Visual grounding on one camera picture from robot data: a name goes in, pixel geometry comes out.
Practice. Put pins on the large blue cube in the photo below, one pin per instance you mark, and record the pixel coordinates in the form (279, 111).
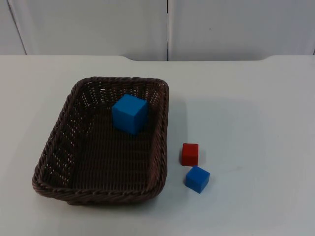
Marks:
(129, 114)

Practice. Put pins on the dark brown wicker basket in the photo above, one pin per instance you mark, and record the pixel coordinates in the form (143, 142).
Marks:
(103, 152)

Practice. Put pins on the red cube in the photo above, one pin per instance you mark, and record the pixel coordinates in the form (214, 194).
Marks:
(190, 154)

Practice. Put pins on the small blue cube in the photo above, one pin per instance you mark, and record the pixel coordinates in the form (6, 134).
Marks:
(197, 179)

